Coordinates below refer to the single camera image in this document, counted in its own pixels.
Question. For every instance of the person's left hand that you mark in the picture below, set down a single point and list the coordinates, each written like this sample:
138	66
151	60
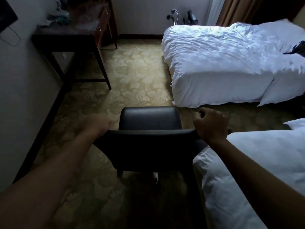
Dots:
95	125

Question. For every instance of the person's right hand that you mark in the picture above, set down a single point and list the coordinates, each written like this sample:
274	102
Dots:
212	126

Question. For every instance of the person's right thumb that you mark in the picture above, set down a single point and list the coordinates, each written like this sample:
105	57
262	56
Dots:
201	113

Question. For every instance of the black leather chair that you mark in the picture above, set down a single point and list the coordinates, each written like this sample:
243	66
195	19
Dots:
150	140

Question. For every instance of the person's right forearm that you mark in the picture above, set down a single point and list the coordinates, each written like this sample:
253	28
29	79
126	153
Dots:
257	186

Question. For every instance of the person's left forearm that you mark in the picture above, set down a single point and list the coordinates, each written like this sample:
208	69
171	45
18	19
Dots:
43	181

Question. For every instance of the white duvet bed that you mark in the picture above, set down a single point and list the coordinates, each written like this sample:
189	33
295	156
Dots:
228	64
257	176

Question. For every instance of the black hair dryer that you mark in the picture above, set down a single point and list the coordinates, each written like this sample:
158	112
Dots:
191	18

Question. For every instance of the chrome gooseneck lamp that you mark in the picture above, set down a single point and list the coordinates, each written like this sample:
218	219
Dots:
174	16

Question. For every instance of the white sheer curtain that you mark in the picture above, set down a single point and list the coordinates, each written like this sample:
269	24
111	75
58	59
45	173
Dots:
214	11

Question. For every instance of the brown curtain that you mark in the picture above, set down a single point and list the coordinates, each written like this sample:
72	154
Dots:
240	10

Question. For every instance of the dark cloth item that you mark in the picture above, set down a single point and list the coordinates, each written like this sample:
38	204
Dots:
297	48

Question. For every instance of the dark wooden desk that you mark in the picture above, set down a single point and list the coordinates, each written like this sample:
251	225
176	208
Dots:
71	42

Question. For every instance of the clear plastic bag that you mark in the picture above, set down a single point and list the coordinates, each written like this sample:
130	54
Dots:
87	17

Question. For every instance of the teal crumpled item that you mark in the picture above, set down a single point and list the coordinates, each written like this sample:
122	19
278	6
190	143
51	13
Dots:
58	17

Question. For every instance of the black wall television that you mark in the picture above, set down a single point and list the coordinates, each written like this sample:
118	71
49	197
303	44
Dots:
6	12

